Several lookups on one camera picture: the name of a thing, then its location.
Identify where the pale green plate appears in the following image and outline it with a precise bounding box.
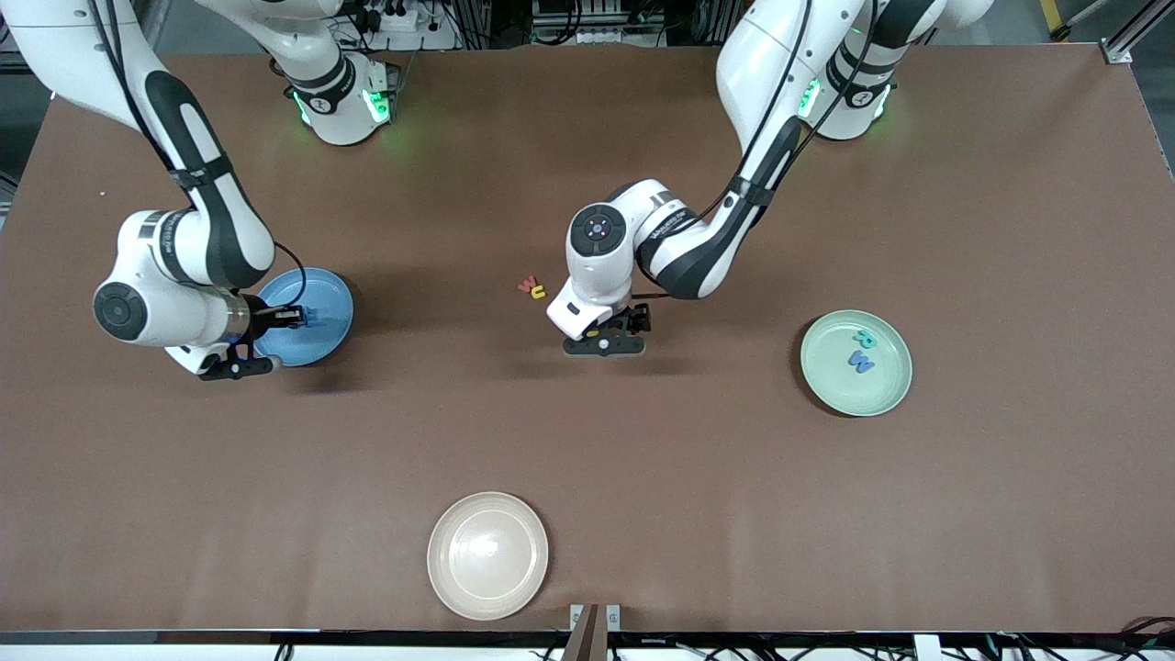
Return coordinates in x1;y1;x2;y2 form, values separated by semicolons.
800;309;914;419

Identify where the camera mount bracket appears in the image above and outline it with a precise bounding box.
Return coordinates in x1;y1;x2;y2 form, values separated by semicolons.
562;603;622;661

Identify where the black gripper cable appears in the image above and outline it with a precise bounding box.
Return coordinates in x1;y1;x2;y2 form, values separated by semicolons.
87;0;308;313
632;0;868;302

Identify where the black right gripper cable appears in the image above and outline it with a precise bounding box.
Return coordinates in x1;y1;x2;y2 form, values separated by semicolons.
87;0;308;313

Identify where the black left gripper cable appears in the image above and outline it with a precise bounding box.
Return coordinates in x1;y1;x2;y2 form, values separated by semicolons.
632;0;868;302

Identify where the black equipment rack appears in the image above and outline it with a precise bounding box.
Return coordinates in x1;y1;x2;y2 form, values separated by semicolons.
531;0;666;47

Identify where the blue plate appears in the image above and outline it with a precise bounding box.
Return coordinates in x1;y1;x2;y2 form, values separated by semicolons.
252;266;356;368

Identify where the aluminium corner bracket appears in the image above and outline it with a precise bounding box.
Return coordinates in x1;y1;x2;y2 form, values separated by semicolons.
1102;0;1175;65

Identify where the beige plate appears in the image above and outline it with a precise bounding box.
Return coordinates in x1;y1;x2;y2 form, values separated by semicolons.
427;491;551;622

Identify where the white power strip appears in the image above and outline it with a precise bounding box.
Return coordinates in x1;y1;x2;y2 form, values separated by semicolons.
353;0;460;51

